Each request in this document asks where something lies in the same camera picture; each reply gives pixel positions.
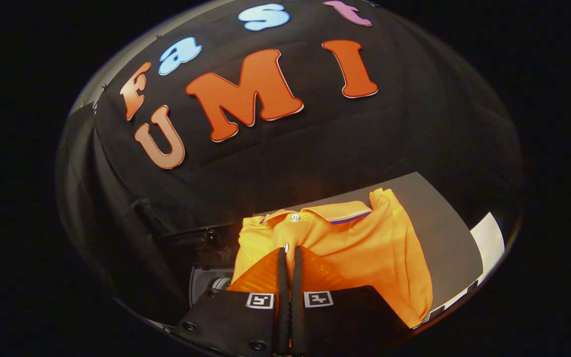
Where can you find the grey table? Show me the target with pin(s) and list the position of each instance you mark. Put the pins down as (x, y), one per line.
(444, 233)

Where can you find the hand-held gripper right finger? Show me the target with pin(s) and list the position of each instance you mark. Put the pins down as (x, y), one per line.
(299, 297)

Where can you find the yellow polo shirt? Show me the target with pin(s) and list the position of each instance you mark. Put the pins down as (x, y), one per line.
(365, 248)

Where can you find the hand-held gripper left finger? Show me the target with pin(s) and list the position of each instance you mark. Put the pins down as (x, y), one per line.
(282, 297)

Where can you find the dark transparent washing machine lid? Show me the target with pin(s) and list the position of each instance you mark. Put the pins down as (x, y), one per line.
(191, 238)

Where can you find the black backdrop cloth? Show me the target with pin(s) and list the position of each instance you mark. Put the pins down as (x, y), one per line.
(365, 139)

